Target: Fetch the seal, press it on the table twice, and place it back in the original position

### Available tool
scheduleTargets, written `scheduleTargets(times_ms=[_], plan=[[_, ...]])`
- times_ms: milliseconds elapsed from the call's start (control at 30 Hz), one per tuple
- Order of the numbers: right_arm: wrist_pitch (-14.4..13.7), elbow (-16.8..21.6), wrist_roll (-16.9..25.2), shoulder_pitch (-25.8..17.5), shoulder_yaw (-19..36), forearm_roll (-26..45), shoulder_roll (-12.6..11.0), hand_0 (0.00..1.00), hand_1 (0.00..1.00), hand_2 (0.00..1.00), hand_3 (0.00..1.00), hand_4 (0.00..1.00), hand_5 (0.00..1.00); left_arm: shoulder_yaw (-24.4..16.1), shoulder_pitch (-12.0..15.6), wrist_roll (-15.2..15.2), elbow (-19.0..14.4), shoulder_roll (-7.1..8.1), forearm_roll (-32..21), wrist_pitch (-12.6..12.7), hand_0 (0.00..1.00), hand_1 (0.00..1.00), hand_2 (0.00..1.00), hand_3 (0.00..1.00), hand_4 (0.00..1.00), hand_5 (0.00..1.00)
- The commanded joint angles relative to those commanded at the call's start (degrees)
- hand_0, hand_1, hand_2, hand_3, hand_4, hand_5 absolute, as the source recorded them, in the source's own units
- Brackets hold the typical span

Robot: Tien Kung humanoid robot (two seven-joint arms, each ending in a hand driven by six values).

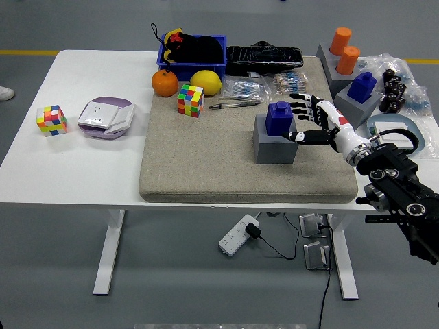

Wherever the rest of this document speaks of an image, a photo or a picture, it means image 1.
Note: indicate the grey-brown mat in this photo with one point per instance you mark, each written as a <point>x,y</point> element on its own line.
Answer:
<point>205,154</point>

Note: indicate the purple plate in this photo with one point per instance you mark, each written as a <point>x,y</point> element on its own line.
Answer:
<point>103,134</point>

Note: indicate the grey cube seal holder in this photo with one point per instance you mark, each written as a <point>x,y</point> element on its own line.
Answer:
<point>363,111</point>
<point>322,51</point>
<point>274,150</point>
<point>337,82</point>

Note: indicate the grey ballpoint pen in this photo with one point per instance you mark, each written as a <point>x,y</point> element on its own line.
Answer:
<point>236,105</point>

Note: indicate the colourful puzzle cube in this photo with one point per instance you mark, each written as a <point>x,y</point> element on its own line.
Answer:
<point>51,120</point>
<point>190,101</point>

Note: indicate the white power strip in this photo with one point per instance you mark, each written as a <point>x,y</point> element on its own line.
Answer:
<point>233,240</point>

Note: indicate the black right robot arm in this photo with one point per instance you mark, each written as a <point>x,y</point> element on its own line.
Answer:
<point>394,168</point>

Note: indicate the orange fruit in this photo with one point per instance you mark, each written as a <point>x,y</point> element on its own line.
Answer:
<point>164,84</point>

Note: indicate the white wall socket panel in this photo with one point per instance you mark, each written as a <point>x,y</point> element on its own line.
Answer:
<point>97,114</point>

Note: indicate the green circuit board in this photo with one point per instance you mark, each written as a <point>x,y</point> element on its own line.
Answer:
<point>371,131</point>

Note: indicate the metal foot pedal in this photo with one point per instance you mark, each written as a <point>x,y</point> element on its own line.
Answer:
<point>315,255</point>
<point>312,226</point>

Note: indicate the black wrapped keyboard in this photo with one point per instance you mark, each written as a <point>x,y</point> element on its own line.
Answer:
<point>264,58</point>

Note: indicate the black pouch with yellow trim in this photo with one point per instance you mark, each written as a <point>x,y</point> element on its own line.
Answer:
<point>199,49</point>

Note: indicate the orange cylinder seal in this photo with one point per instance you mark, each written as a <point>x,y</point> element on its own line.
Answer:
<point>340,41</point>
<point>347,61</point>

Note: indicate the clear bag of brown resistors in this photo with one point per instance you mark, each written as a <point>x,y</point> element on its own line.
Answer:
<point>289,84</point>

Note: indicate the dark brown capacitor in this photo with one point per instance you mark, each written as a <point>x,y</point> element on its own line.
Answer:
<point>389,85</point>
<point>399,88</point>
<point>401,102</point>
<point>389,73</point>
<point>384,103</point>
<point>393,105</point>

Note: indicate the black table control panel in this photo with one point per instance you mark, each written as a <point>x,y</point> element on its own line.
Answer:
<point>374,219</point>

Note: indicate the blue square seal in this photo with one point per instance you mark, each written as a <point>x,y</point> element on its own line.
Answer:
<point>278,120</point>
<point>360,89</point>

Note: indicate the yellow lemon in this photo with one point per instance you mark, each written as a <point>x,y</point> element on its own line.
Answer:
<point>205,82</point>

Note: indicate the light blue tray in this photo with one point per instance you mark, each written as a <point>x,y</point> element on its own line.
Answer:
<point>394,118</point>

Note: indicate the black plug adapter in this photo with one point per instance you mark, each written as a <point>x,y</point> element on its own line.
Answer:
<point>252,230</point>

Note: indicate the white switch panel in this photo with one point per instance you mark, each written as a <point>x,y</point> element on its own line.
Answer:
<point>398,138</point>
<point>121,118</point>

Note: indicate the clear bag of blue resistors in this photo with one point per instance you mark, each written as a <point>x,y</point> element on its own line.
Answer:
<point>243,89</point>

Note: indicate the white table leg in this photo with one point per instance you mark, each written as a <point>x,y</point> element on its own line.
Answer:
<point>346,260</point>
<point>108,253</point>

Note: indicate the clear bag of blue parts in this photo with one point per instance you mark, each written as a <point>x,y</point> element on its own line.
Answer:
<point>380,63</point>

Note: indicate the blue plastic bin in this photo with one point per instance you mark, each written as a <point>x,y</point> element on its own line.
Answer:
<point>181,68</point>

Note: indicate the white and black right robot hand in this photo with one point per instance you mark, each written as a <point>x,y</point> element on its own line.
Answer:
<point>339,127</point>

